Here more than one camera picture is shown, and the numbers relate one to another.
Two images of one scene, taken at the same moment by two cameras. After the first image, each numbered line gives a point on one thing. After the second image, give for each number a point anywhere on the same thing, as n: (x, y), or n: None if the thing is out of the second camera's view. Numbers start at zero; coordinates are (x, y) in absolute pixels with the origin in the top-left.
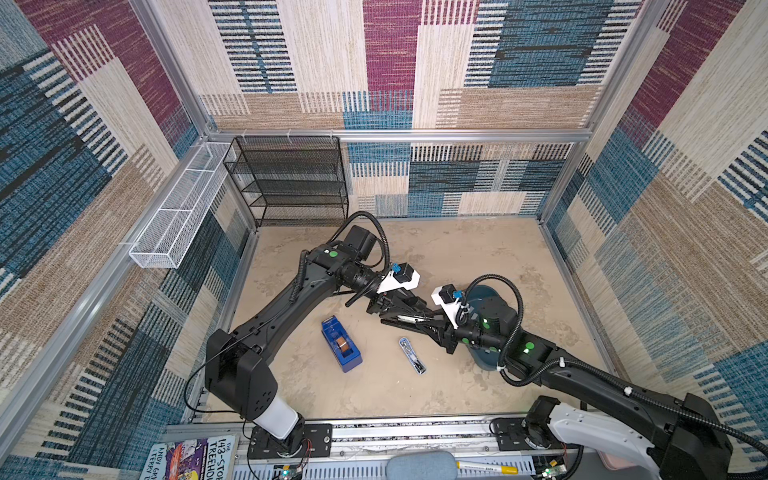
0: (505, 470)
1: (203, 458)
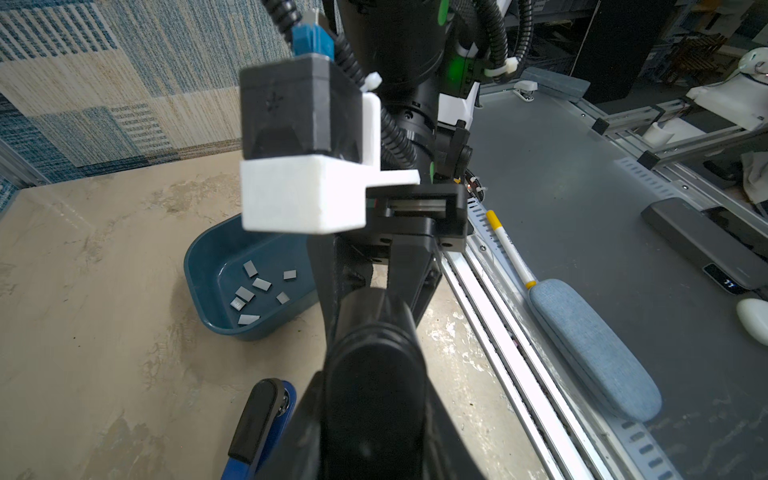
0: (511, 252)
1: None
